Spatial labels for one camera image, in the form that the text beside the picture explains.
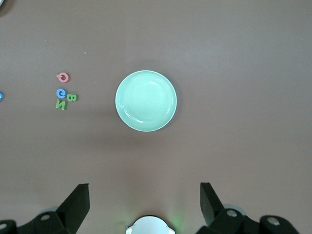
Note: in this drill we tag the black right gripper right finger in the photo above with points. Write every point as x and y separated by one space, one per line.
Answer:
212 212

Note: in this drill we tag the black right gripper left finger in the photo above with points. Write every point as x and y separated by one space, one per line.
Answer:
73 209

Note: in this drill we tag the green foam letter N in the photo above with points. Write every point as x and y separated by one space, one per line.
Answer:
61 104

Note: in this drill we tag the green foam letter B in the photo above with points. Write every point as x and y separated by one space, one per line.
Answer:
73 97

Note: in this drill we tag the blue foam letter G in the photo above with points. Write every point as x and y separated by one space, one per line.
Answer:
58 93

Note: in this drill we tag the pink foam letter Q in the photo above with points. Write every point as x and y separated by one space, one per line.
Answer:
67 78

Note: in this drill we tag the blue foam letter m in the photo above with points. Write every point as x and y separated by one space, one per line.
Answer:
1 96

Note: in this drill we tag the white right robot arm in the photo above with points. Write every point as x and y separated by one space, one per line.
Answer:
151 226

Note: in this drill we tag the light green plate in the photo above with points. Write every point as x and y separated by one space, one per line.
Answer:
146 101

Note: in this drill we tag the brown table mat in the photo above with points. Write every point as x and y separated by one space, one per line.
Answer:
195 48

